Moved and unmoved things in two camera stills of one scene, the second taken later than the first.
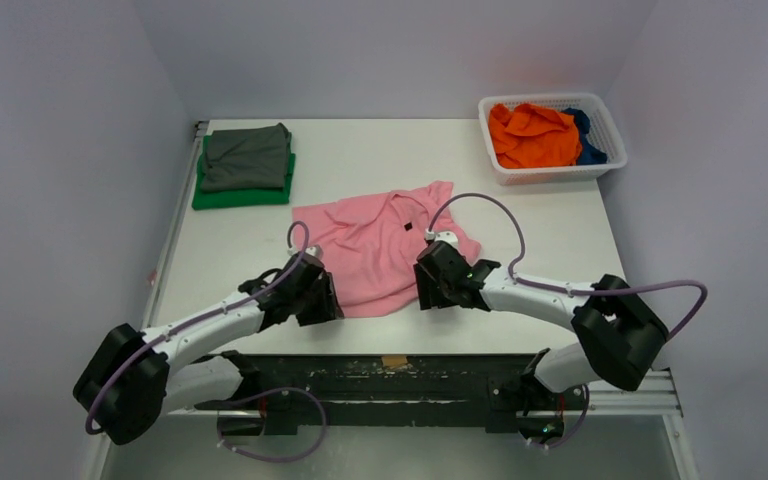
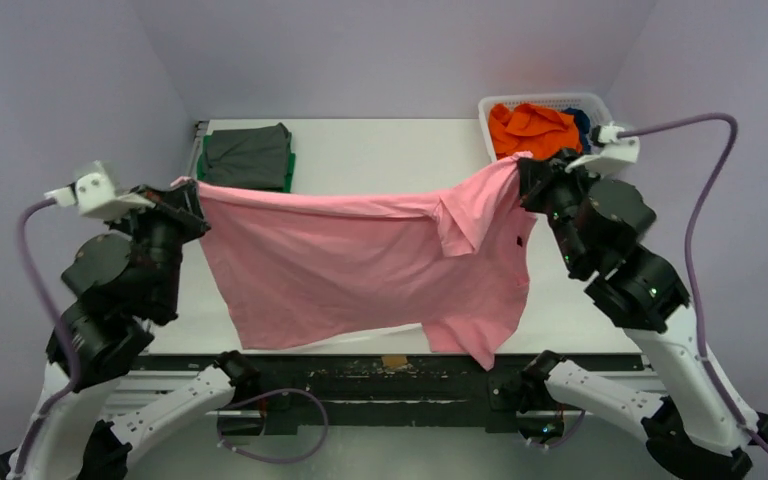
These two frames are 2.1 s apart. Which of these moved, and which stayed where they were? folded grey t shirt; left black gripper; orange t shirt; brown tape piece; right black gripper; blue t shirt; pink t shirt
Moved: right black gripper; pink t shirt; left black gripper
Stayed: blue t shirt; orange t shirt; brown tape piece; folded grey t shirt
